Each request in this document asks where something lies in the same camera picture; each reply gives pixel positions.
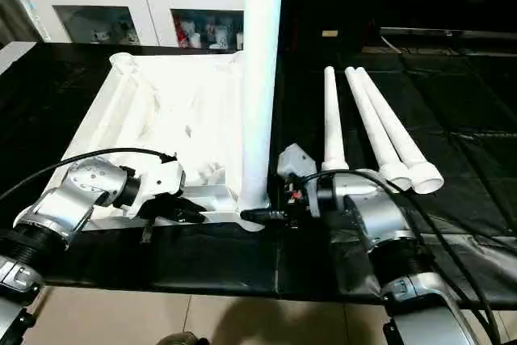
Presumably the white plastic table leg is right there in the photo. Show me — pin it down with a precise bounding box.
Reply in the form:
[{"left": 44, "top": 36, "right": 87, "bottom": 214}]
[
  {"left": 236, "top": 0, "right": 287, "bottom": 213},
  {"left": 355, "top": 66, "right": 445, "bottom": 196},
  {"left": 321, "top": 66, "right": 351, "bottom": 175},
  {"left": 344, "top": 66, "right": 414, "bottom": 193}
]

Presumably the white plastic table top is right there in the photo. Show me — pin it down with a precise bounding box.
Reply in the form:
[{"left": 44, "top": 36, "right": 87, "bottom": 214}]
[{"left": 44, "top": 51, "right": 280, "bottom": 234}]

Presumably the black work mat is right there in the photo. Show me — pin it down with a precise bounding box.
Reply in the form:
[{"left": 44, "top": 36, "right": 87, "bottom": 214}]
[{"left": 0, "top": 38, "right": 517, "bottom": 310}]

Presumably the dark rounded object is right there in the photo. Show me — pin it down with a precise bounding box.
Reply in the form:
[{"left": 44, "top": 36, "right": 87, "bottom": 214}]
[{"left": 158, "top": 331, "right": 210, "bottom": 345}]

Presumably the long black bar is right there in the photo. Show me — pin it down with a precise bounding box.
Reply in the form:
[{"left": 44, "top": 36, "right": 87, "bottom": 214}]
[{"left": 380, "top": 28, "right": 517, "bottom": 44}]

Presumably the grey curtain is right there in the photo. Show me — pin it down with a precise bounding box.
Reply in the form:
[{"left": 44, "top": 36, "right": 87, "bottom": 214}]
[{"left": 0, "top": 0, "right": 38, "bottom": 48}]

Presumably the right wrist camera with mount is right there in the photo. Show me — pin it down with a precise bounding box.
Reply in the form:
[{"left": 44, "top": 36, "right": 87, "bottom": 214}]
[{"left": 276, "top": 143, "right": 317, "bottom": 200}]

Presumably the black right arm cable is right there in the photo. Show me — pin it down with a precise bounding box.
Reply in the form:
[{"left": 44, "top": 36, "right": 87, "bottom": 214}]
[{"left": 297, "top": 168, "right": 503, "bottom": 345}]

